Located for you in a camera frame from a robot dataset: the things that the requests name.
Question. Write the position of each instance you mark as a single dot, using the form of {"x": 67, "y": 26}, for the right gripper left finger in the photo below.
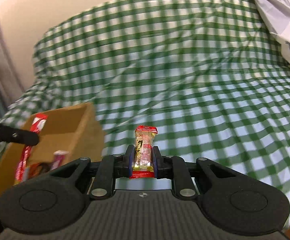
{"x": 105, "y": 173}

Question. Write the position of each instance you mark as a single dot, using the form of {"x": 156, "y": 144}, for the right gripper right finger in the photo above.
{"x": 178, "y": 171}

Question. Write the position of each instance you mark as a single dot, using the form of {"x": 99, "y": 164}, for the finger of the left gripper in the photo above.
{"x": 19, "y": 136}

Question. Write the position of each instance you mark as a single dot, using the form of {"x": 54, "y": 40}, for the small brown red candy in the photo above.
{"x": 142, "y": 166}

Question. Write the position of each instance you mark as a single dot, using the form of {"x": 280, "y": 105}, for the red stick snack packet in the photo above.
{"x": 36, "y": 127}

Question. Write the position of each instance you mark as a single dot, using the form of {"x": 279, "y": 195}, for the red chip snack bag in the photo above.
{"x": 59, "y": 156}

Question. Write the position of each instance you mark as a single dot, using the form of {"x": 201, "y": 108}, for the cardboard box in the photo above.
{"x": 74, "y": 129}

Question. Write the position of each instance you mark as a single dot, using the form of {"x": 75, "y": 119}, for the green checkered sofa cover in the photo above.
{"x": 206, "y": 73}

